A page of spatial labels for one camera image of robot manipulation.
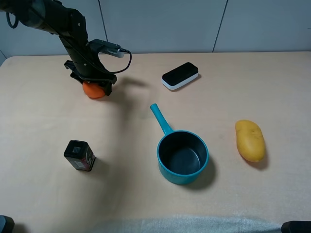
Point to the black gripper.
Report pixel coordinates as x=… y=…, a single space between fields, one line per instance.
x=90 y=69

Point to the orange mandarin fruit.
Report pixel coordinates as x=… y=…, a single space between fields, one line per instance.
x=93 y=90

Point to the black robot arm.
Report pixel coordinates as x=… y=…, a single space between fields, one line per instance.
x=70 y=25

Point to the black object bottom left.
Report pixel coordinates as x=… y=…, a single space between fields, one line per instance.
x=6 y=224

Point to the black object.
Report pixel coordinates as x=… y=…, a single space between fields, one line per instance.
x=296 y=227
x=6 y=224

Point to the black object bottom right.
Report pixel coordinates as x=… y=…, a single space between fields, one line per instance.
x=296 y=227

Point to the black rectangular tin box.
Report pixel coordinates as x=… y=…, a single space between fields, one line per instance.
x=80 y=155

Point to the teal saucepan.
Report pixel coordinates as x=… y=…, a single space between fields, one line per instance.
x=181 y=155

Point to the yellow mango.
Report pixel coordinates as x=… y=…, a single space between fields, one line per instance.
x=250 y=141

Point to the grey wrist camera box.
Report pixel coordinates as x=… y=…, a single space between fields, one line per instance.
x=105 y=47

